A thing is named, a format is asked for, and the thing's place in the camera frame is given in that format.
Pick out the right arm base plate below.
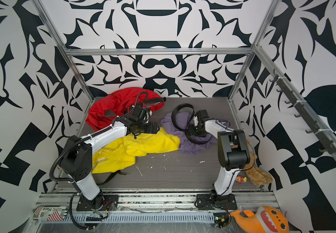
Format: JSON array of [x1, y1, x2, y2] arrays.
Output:
[[194, 194, 238, 210]]

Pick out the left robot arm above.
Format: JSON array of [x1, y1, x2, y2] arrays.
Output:
[[49, 104, 160, 209]]

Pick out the orange monster plush toy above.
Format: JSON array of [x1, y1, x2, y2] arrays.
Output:
[[230, 206, 290, 233]]

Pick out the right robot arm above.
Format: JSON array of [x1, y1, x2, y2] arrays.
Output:
[[189, 110, 251, 198]]

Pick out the striped printed card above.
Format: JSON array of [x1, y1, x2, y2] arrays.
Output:
[[33, 205, 69, 221]]

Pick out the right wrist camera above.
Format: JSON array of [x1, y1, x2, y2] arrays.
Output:
[[194, 116, 199, 127]]

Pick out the white cable duct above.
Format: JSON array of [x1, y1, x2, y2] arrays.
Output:
[[74, 212, 215, 223]]

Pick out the small red figurine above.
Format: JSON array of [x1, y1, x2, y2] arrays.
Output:
[[235, 176, 248, 184]]

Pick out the black coat hook rail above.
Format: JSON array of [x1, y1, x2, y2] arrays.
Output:
[[272, 75, 336, 154]]

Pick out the red trousers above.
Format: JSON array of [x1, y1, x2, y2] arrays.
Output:
[[85, 87, 164, 132]]

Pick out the brown teddy bear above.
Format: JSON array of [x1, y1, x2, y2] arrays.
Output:
[[243, 140, 273, 186]]

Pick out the yellow trousers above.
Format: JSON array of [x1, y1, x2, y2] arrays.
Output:
[[92, 127, 180, 174]]

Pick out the purple trousers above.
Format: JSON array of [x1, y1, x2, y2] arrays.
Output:
[[160, 112, 230, 155]]

